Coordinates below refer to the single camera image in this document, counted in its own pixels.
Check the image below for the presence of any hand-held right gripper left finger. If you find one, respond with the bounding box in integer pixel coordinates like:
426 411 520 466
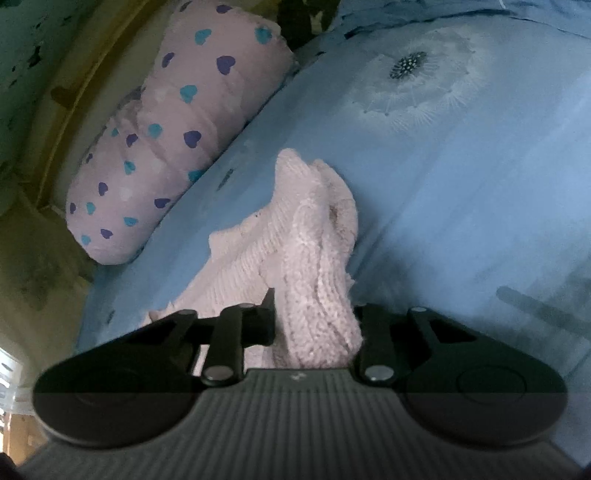
124 288 278 387

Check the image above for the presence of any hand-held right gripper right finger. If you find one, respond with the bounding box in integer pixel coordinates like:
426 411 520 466
353 302 482 385

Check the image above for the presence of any pink knit sweater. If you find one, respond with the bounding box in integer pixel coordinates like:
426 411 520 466
148 148 368 370

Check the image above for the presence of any blue dandelion print bed sheet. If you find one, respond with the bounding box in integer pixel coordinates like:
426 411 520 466
76 0 591 356

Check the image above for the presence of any pink heart print quilt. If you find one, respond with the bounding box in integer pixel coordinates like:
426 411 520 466
65 0 297 267

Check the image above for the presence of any dark cloth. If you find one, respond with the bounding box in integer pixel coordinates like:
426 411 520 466
277 0 345 49

